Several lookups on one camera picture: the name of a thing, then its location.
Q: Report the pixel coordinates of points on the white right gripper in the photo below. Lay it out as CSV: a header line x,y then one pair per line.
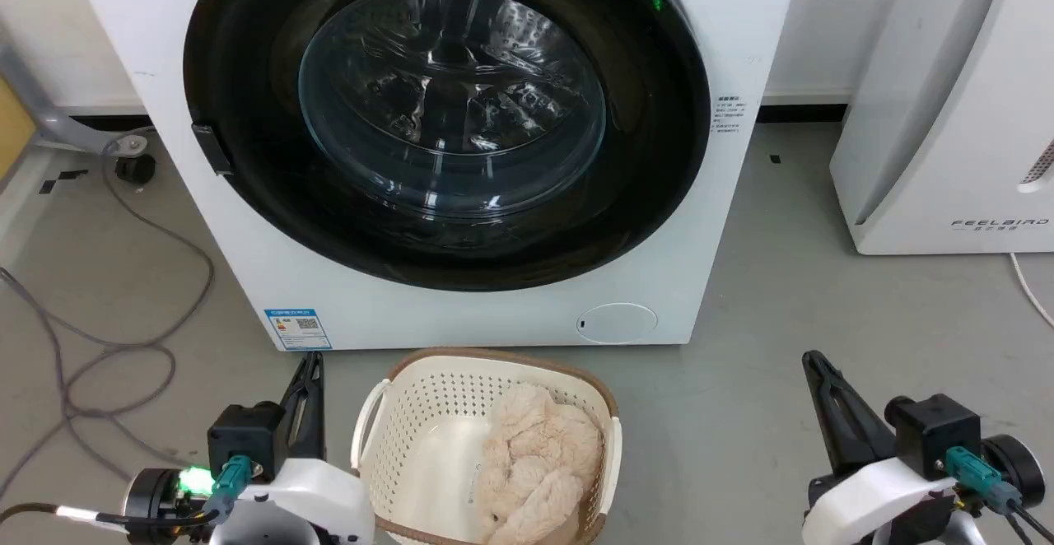
x,y
865,504

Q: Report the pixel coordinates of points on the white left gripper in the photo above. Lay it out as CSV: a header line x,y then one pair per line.
x,y
321,500

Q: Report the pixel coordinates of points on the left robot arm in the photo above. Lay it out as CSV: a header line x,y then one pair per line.
x,y
152,504

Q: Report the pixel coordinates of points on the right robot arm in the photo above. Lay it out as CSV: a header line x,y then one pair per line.
x,y
1014,463

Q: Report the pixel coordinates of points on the round black glass washer door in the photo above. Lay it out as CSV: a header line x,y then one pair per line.
x,y
451,100

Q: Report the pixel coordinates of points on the white front-load washing machine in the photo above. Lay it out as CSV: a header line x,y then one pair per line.
x,y
725,26

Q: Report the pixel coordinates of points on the blue energy label sticker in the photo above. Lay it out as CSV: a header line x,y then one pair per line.
x,y
297,328

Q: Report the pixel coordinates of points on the cream perforated laundry basket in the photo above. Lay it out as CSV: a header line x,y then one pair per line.
x,y
428,438

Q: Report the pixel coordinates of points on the beige plush toy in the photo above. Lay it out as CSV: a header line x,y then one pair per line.
x,y
535,463

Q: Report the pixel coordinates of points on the round white filter cover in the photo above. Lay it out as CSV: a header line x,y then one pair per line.
x,y
617,323

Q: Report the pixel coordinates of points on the black caster wheel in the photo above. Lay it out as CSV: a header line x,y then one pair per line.
x,y
135,168

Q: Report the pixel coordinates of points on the black floor tape strip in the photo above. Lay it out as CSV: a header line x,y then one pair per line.
x,y
71,174

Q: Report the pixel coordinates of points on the small printed warning sticker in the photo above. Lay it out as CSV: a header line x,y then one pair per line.
x,y
730,114

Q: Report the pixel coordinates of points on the white Feelbird appliance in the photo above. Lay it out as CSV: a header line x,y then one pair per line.
x,y
947,100

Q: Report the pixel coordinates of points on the yellow wooden panel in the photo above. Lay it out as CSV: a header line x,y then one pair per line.
x,y
11,129

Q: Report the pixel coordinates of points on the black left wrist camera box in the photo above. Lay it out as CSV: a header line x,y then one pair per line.
x,y
245,440

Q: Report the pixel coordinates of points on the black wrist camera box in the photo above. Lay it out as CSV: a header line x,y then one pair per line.
x,y
939,430
245,440

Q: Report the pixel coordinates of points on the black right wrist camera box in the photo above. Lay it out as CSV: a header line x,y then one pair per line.
x,y
939,430

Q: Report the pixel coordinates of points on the grey metal frame leg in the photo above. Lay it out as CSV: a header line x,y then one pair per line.
x,y
49,121

